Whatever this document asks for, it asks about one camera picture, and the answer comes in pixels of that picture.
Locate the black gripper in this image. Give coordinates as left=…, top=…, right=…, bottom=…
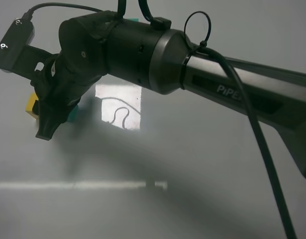
left=30, top=47, right=106, bottom=141

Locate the black zip tie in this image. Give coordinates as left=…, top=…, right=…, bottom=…
left=180, top=10, right=212, bottom=90

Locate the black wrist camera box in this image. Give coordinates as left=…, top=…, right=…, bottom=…
left=0, top=18, right=52, bottom=80

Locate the green template block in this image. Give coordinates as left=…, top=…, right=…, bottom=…
left=126, top=18, right=139, bottom=22

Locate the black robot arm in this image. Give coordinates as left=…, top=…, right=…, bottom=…
left=35, top=11, right=306, bottom=179

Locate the black cable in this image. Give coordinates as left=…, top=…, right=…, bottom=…
left=20, top=0, right=299, bottom=239

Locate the yellow loose block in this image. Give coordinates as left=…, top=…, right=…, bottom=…
left=25, top=93, right=39, bottom=120

